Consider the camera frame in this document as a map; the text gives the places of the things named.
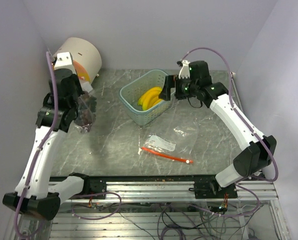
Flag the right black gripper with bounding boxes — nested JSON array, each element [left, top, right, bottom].
[[159, 75, 199, 101]]

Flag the red grape bunch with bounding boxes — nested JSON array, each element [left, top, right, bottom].
[[74, 93, 97, 134]]

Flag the clear zip bag orange zipper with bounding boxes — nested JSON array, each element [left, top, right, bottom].
[[74, 79, 97, 134]]

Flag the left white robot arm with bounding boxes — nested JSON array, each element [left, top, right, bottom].
[[2, 68, 91, 221]]

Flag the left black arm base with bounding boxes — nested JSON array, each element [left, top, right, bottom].
[[69, 172, 107, 200]]

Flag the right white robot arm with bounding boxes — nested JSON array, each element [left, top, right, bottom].
[[159, 60, 277, 198]]

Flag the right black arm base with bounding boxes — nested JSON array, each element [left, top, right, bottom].
[[188, 179, 238, 199]]

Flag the yellow banana bunch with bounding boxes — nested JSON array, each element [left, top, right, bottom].
[[138, 86, 162, 111]]

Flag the white cylinder orange lid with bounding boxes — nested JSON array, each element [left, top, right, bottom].
[[53, 37, 102, 83]]

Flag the light blue plastic basket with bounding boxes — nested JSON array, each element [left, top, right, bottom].
[[119, 69, 175, 126]]

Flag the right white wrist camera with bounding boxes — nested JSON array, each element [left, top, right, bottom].
[[177, 60, 190, 79]]

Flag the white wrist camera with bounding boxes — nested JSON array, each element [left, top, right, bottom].
[[54, 52, 76, 74], [177, 60, 190, 79]]

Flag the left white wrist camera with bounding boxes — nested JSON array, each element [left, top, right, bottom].
[[54, 52, 76, 74]]

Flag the aluminium frame rail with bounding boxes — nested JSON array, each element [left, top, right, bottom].
[[16, 180, 279, 204]]

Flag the loose wires below table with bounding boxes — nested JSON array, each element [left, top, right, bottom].
[[71, 192, 264, 240]]

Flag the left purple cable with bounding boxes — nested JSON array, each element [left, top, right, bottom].
[[13, 51, 59, 238]]

